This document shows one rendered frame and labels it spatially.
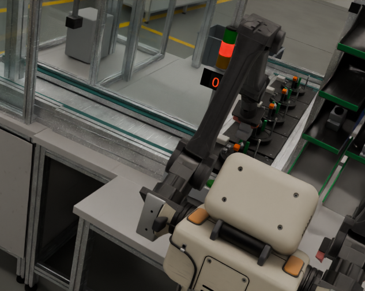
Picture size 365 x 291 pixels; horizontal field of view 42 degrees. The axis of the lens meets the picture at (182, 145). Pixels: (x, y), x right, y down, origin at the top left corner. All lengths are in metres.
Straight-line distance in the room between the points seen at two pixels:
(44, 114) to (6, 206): 0.51
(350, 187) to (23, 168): 1.30
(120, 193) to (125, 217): 0.13
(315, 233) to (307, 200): 0.85
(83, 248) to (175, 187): 0.66
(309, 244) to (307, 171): 0.25
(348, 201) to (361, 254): 0.66
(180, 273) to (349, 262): 0.36
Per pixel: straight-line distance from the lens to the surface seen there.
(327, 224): 1.91
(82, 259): 1.76
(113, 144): 1.86
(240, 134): 1.77
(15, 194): 2.23
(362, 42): 1.63
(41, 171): 2.04
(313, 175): 1.77
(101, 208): 1.63
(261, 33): 1.13
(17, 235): 2.36
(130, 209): 1.65
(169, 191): 1.13
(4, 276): 2.58
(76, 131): 1.94
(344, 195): 1.77
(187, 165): 1.18
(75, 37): 2.70
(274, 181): 0.99
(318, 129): 1.72
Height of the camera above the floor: 1.87
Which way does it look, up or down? 29 degrees down
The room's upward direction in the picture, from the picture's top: 15 degrees clockwise
